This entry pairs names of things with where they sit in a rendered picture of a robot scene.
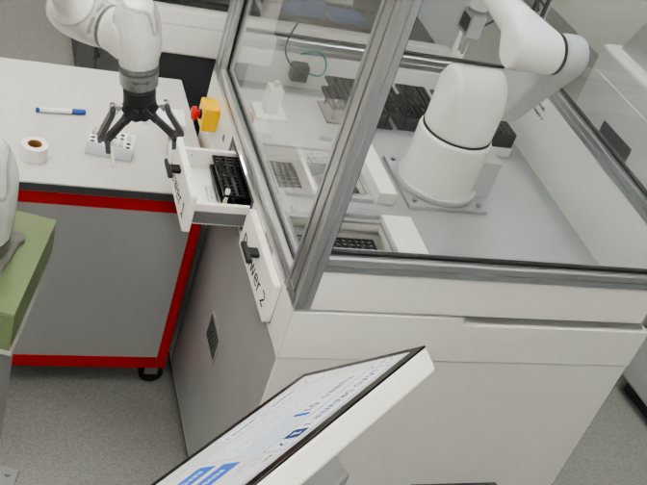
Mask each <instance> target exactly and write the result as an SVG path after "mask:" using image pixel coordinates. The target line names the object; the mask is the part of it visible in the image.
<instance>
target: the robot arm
mask: <svg viewBox="0 0 647 485"><path fill-rule="evenodd" d="M45 10H46V15H47V17H48V19H49V21H50V22H51V24H52V25H53V26H54V27H55V28H56V29H57V30H59V31H60V32H61V33H63V34H65V35H66V36H68V37H70V38H74V39H76V40H78V41H81V42H83V43H85V44H88V45H91V46H95V47H99V48H102V49H104V50H106V51H108V52H109V53H110V54H112V55H113V56H114V57H115V58H116V59H118V70H119V83H120V85H121V86H122V88H123V103H122V104H121V105H116V104H115V103H114V102H111V103H110V107H109V111H108V113H107V115H106V117H105V119H104V120H103V122H102V124H101V126H100V128H99V130H98V132H97V134H96V135H97V140H98V141H99V142H101V141H104V142H105V150H106V154H111V165H112V168H113V167H115V151H114V138H115V137H116V136H117V135H118V134H119V132H120V131H121V130H122V129H123V128H124V127H125V126H126V125H128V124H129V123H130V122H131V121H134V122H139V121H143V122H147V121H148V120H149V119H150V120H151V121H152V122H153V123H155V124H156V125H158V126H159V127H160V128H161V129H162V130H163V131H164V132H165V133H166V134H167V135H168V163H169V164H170V165H171V164H172V150H175V149H176V141H177V138H178V137H184V132H183V129H182V127H181V125H180V124H179V122H178V120H177V119H176V117H175V115H174V114H173V112H172V110H171V109H170V105H169V102H168V100H167V99H165V100H164V102H160V103H157V101H156V88H157V87H158V85H159V59H160V56H161V53H162V26H161V19H160V15H159V12H158V9H157V6H156V4H155V2H154V1H153V0H119V1H118V3H117V4H116V5H115V4H113V3H111V2H110V1H108V0H47V2H46V7H45ZM158 109H161V110H162V111H163V112H166V114H167V116H168V119H169V120H170V122H171V124H172V125H173V127H174V129H175V131H174V130H173V129H172V128H171V127H170V126H169V125H168V124H166V123H165V122H164V121H163V120H162V119H161V118H160V117H159V116H158V115H157V113H156V112H157V111H158ZM119 111H123V115H122V116H121V118H120V119H119V120H118V121H117V123H116V124H115V125H114V126H113V127H112V128H111V129H110V130H109V128H110V126H111V124H112V122H113V120H114V118H115V116H116V115H117V114H118V112H119ZM108 130H109V131H108ZM106 133H107V134H106ZM18 189H19V173H18V166H17V162H16V158H15V156H14V154H13V151H12V149H11V147H10V146H9V145H8V143H7V142H6V141H5V140H3V139H2V138H1V137H0V281H1V274H2V273H3V271H4V269H5V268H6V266H7V265H8V263H9V261H10V260H11V258H12V257H13V255H14V253H15V252H16V250H17V249H18V248H19V247H20V246H21V245H23V244H24V243H25V239H26V237H25V235H24V234H23V233H21V232H17V231H12V229H13V223H14V218H15V213H16V207H17V199H18Z"/></svg>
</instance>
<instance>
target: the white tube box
mask: <svg viewBox="0 0 647 485"><path fill-rule="evenodd" d="M92 128H96V129H97V131H96V134H97V132H98V130H99V128H100V127H97V126H92V125H91V126H90V129H89V133H88V138H87V142H86V148H85V153H89V154H93V155H98V156H102V157H107V158H111V154H106V150H105V142H104V141H101V142H99V141H98V140H97V135H93V134H92ZM128 135H130V136H132V139H131V141H127V136H128ZM135 136H136V135H134V134H129V133H125V132H119V134H118V135H117V136H116V137H115V138H114V140H116V146H114V151H115V159H117V160H122V161H126V162H131V158H132V153H133V147H134V141H135ZM120 141H123V142H124V144H123V146H122V148H120V147H118V144H119V142H120Z"/></svg>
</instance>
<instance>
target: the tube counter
mask: <svg viewBox="0 0 647 485"><path fill-rule="evenodd" d="M325 401H326V400H323V401H319V402H314V403H309V404H308V405H306V406H305V407H304V408H302V409H301V410H300V411H298V412H297V413H296V414H295V415H293V416H292V417H291V418H289V419H288V420H287V421H285V422H284V423H282V424H281V425H280V426H279V427H277V428H276V429H275V430H274V431H273V432H272V433H270V434H269V435H268V436H266V437H265V438H264V439H263V440H261V441H260V442H259V443H257V444H256V445H255V446H253V447H252V448H250V449H249V450H248V451H247V452H245V453H244V454H243V455H241V456H240V457H242V456H248V455H253V454H258V453H259V452H261V451H262V450H263V449H264V448H266V447H267V446H268V445H270V444H271V443H272V442H274V441H275V440H276V439H277V438H279V437H280V436H281V435H283V434H284V433H285V432H286V431H288V430H289V429H290V428H292V427H293V426H294V425H295V424H297V423H298V422H299V421H301V420H302V419H303V418H305V417H306V416H307V415H309V414H310V413H311V412H312V411H314V410H315V409H316V408H318V407H319V406H320V405H321V404H323V403H324V402H325Z"/></svg>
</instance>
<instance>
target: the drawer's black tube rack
mask: <svg viewBox="0 0 647 485"><path fill-rule="evenodd" d="M228 159H230V160H228ZM220 161H221V164H222V168H223V171H224V176H225V178H226V181H227V184H228V188H229V189H230V193H231V197H228V199H227V203H226V204H237V205H248V206H250V204H251V198H250V195H249V192H248V189H247V186H246V181H245V178H244V175H243V173H242V170H241V167H240V163H239V160H238V158H237V157H227V156H220ZM229 162H231V163H229ZM225 165H226V166H225ZM209 168H210V172H211V175H212V179H213V182H214V186H215V189H216V193H217V196H218V200H219V203H222V201H223V195H222V191H221V188H220V182H219V179H218V175H217V173H216V169H215V166H214V165H211V164H210V165H209Z"/></svg>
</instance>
